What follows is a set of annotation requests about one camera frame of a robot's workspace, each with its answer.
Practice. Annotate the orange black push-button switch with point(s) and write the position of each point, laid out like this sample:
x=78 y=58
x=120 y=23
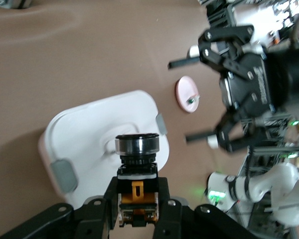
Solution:
x=137 y=144

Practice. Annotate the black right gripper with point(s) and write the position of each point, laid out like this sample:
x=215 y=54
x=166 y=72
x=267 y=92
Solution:
x=249 y=89

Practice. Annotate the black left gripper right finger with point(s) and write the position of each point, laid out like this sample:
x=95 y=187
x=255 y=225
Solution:
x=172 y=216

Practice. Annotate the white lidded storage box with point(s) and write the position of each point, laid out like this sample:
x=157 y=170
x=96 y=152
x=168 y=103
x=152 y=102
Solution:
x=89 y=119

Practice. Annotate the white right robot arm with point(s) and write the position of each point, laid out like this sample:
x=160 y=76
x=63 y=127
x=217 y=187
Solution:
x=276 y=179

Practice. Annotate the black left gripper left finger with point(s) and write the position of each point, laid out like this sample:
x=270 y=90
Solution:
x=97 y=214

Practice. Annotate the pink round plate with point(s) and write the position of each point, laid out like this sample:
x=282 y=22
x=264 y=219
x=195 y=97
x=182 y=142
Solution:
x=185 y=89

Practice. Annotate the green white push-button switch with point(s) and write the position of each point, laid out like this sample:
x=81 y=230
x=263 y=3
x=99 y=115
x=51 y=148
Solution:
x=193 y=99

